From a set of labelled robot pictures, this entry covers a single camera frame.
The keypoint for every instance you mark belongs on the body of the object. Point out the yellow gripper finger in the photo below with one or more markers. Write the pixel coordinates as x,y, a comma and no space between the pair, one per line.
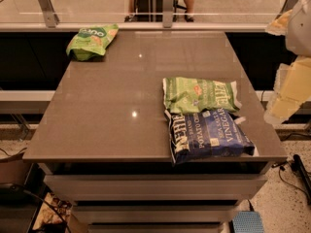
292,87
279,25

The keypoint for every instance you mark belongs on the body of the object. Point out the blue Kettle chip bag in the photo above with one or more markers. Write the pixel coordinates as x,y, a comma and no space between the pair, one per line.
211,133

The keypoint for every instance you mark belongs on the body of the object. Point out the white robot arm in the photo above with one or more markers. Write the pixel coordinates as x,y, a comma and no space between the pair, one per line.
298,34

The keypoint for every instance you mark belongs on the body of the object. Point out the green Kettle chip bag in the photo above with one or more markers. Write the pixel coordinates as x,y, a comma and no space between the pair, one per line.
188,95

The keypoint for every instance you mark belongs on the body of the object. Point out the green rice chip bag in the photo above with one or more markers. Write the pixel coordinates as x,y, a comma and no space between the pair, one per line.
91,42

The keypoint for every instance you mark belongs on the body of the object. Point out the black power strip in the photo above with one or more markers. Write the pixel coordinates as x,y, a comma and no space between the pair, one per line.
299,167

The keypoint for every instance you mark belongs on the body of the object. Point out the person in background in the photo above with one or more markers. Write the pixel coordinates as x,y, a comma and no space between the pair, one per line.
189,13

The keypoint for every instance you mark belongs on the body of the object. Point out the blue foot pedal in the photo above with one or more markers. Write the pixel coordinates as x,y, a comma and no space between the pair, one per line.
247,222

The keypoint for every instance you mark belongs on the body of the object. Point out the grey drawer cabinet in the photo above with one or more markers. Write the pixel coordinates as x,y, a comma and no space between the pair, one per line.
151,195

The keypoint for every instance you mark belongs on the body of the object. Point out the snack box under table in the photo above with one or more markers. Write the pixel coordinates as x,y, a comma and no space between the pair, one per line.
53,215

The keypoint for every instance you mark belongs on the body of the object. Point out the middle metal railing post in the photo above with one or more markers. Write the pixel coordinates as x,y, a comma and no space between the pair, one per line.
167,13

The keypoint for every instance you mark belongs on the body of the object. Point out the left metal railing post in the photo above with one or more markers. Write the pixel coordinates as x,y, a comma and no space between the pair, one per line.
50,17

